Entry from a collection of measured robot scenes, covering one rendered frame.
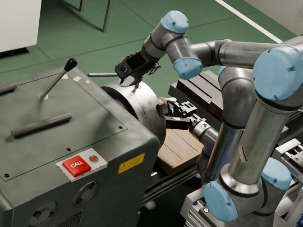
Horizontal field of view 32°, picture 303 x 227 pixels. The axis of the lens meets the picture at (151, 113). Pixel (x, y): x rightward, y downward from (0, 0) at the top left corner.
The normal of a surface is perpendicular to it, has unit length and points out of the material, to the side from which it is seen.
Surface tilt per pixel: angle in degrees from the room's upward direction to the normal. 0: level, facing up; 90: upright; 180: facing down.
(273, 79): 82
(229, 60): 108
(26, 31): 90
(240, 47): 52
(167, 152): 0
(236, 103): 63
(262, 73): 82
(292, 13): 90
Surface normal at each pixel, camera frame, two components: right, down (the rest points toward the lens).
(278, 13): -0.73, 0.27
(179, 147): 0.23, -0.77
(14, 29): 0.63, 0.59
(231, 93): -0.62, -0.25
